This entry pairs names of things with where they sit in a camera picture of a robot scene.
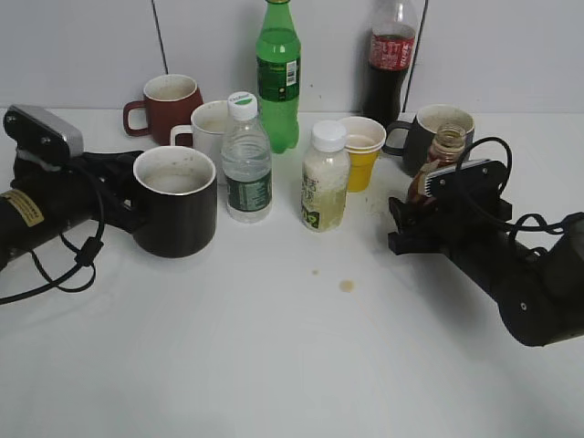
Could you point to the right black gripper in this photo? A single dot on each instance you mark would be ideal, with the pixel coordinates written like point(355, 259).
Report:
point(443, 226)

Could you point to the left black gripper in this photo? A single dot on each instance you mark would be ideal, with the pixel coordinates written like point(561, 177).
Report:
point(114, 174)

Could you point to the black mug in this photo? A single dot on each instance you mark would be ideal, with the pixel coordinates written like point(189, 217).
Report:
point(176, 198)

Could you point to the brown coffee bottle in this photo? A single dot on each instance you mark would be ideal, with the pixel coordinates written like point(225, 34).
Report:
point(447, 145)

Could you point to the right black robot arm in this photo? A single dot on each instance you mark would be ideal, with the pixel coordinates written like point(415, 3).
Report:
point(539, 294)

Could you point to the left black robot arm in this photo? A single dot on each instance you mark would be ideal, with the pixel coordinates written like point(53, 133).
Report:
point(41, 204)

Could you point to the yellow paper cup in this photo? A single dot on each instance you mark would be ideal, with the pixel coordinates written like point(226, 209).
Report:
point(364, 142)

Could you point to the dark grey mug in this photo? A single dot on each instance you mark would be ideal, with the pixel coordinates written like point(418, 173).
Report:
point(421, 130)

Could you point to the red-brown mug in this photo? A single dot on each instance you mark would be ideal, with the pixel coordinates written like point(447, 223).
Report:
point(168, 101)

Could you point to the yellowish juice bottle white cap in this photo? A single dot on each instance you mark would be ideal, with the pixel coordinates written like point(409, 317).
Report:
point(325, 175)

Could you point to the white mug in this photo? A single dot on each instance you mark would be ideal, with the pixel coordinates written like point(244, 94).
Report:
point(208, 123)

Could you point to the clear water bottle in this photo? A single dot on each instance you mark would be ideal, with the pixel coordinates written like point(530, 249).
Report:
point(246, 160)

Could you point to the cola bottle red label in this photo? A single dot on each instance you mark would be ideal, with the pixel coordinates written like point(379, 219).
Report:
point(392, 37)

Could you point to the green soda bottle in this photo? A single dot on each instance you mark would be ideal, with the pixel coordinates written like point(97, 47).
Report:
point(278, 63)

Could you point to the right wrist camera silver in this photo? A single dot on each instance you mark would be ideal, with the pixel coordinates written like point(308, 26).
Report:
point(474, 177)

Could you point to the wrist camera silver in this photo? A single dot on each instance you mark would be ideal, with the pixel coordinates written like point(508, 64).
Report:
point(44, 141)
point(474, 177)

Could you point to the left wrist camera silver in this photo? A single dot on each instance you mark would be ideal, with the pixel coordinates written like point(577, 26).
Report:
point(44, 141)

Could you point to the left camera cable black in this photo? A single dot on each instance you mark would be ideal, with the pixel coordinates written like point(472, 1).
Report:
point(84, 256)

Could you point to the camera cable black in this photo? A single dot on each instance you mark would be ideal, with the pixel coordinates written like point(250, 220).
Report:
point(558, 228)
point(84, 256)

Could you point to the right camera cable black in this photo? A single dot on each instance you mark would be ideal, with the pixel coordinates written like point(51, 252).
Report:
point(558, 228)

